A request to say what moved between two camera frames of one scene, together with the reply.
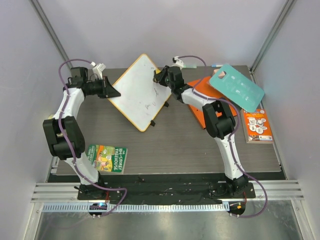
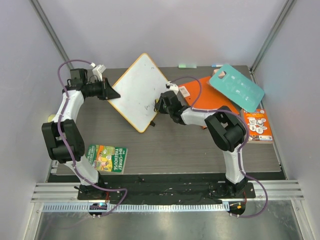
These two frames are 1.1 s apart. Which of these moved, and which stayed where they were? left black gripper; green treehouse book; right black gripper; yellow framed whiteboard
Moved: right black gripper
Stayed: green treehouse book; left black gripper; yellow framed whiteboard
